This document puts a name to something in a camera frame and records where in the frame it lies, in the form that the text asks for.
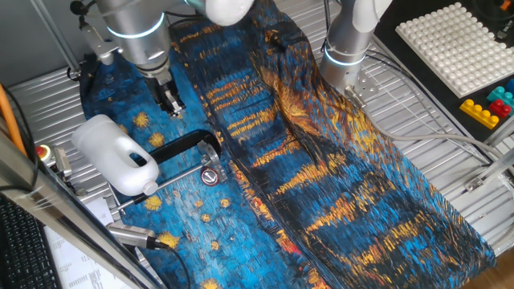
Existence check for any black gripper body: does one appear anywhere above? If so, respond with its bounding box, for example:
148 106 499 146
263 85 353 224
145 75 177 104

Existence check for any white plastic jug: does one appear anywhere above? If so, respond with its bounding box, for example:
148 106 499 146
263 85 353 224
71 113 161 197

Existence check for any lever with red-brown wooden handle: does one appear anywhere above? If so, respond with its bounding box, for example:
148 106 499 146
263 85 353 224
199 166 221 188

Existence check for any silver ratchet clamp head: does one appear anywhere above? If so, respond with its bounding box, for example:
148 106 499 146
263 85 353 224
196 140 229 184

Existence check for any silver threaded rod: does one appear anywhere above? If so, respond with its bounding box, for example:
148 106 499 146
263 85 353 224
108 164 208 214

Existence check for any black foam ball on stalk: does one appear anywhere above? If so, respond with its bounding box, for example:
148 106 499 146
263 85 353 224
70 0 92 17

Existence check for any red emergency stop button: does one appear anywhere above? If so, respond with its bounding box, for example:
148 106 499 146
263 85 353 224
35 144 55 166

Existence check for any orange tube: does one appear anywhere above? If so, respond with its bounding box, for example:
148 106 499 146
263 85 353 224
0 83 27 157

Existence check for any starry night painted tablecloth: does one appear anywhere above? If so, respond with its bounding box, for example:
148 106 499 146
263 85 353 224
78 0 497 289

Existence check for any printed white paper sheet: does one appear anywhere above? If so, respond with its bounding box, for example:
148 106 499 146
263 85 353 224
43 197 133 289

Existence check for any black keyboard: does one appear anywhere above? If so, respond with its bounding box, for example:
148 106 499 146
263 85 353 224
0 194 63 289

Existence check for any black table mat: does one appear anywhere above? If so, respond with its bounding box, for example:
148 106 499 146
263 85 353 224
373 0 514 145

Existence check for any white studded building baseplate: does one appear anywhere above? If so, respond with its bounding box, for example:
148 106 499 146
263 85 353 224
394 2 514 100

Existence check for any teal building block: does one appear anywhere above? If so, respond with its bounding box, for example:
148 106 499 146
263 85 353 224
486 86 514 108

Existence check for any aluminium profile bar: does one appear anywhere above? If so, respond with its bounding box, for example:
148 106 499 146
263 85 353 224
464 144 514 193
483 116 514 149

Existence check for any red building block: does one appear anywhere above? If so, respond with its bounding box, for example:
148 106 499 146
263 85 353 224
488 98 513 119

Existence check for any black cast clamp frame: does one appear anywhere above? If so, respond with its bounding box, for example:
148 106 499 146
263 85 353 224
134 128 222 201

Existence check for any grey wrist camera mount plate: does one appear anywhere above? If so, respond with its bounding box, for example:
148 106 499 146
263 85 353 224
80 23 121 66

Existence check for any ribbed silver camera box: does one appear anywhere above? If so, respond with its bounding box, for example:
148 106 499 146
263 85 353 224
51 146 73 178

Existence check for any thin aluminium profile post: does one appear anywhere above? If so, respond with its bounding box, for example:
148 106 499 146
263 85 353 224
30 0 81 74

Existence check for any silver camera with black plug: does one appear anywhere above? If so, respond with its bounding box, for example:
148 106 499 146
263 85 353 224
104 222 158 250

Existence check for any black camera cable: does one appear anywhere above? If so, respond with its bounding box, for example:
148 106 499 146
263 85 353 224
154 239 192 289

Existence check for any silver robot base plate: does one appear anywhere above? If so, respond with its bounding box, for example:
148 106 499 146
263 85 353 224
344 73 379 110

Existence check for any thick grey base cable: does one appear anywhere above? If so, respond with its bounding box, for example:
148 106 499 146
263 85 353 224
358 104 514 177

